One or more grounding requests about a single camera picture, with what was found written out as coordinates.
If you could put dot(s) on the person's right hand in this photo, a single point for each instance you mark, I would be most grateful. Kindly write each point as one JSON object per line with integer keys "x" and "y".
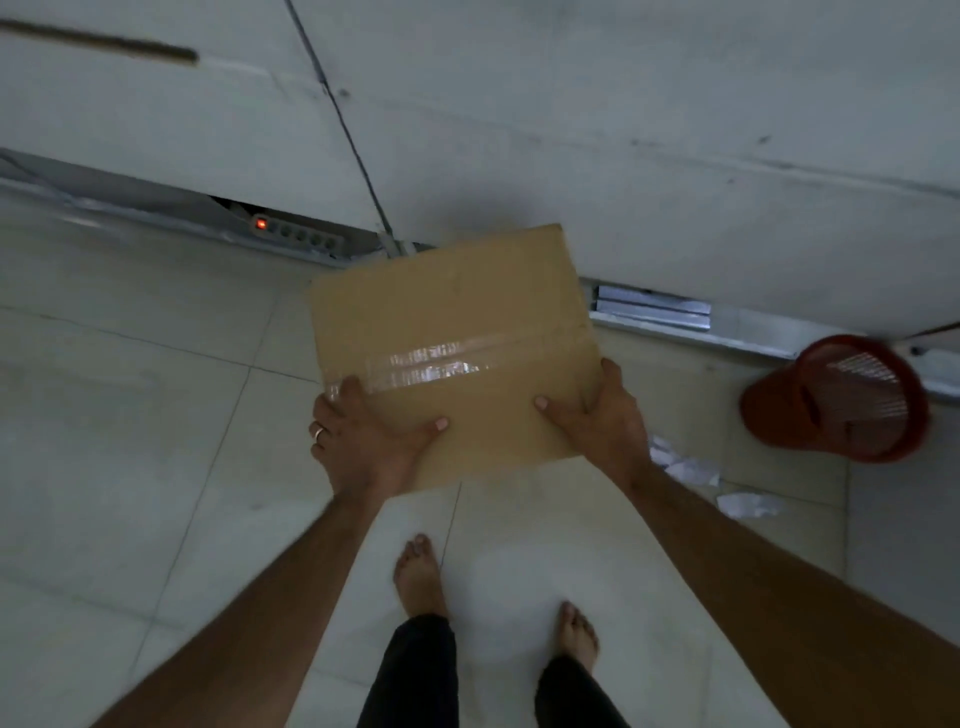
{"x": 611, "y": 435}

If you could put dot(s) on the person's left hand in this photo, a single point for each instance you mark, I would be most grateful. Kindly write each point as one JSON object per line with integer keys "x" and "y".
{"x": 367, "y": 457}

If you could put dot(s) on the cardboard box with glossy tape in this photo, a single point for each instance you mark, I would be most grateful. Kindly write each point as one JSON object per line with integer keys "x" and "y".
{"x": 450, "y": 300}

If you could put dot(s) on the person's left forearm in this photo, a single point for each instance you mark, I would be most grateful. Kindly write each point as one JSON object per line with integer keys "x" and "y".
{"x": 262, "y": 600}

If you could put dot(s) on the person's right forearm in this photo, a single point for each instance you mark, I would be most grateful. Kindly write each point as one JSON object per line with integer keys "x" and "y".
{"x": 787, "y": 600}

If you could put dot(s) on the person's left foot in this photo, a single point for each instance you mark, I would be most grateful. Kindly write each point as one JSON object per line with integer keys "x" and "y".
{"x": 420, "y": 577}

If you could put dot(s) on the person's foot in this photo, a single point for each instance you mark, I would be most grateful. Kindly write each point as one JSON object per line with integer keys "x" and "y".
{"x": 420, "y": 577}
{"x": 576, "y": 637}

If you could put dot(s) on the person's right foot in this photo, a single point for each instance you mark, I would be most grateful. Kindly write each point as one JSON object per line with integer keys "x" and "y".
{"x": 576, "y": 637}

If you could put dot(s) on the blue-grey metal bars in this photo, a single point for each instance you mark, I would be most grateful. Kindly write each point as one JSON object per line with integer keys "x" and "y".
{"x": 652, "y": 307}

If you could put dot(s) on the red mesh wastebasket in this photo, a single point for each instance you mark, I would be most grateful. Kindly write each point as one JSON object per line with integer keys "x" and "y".
{"x": 772, "y": 412}

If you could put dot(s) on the black trousers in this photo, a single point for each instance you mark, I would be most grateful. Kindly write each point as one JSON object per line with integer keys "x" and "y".
{"x": 420, "y": 675}

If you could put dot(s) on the white power strip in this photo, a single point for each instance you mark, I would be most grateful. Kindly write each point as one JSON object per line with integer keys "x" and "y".
{"x": 300, "y": 236}

